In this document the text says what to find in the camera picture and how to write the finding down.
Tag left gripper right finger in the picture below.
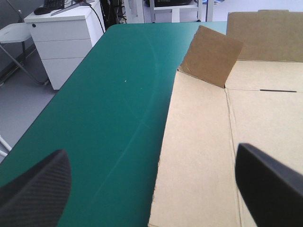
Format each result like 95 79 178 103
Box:
235 142 303 227

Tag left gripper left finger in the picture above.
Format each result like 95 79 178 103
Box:
0 149 72 227

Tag white drawer cabinet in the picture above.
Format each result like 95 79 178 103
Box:
24 0 106 91

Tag black cable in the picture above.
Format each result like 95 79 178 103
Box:
81 0 106 34

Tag white table frame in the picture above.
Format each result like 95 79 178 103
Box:
123 0 215 24

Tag white folding chair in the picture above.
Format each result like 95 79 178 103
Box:
0 22 49 85

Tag brown cardboard box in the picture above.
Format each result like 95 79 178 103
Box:
147 9 303 227

